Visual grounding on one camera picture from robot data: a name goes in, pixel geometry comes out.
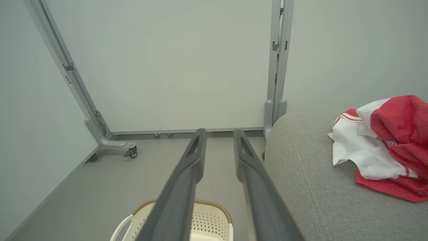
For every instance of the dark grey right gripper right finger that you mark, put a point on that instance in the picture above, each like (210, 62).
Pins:
(264, 201)

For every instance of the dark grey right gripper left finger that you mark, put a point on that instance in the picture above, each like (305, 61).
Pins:
(177, 194)

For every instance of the red and white garment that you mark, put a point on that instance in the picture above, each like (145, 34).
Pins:
(384, 147)

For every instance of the cream perforated laundry basket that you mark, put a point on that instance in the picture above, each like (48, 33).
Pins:
(209, 221)

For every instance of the grey fabric sofa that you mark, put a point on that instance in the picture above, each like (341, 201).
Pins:
(317, 207)

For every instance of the grey partition base rail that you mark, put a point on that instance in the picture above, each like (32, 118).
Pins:
(160, 131)

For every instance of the grey slanted partition post with foot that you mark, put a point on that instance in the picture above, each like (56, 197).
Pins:
(93, 124)

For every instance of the grey upright double partition post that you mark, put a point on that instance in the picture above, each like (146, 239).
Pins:
(277, 67)

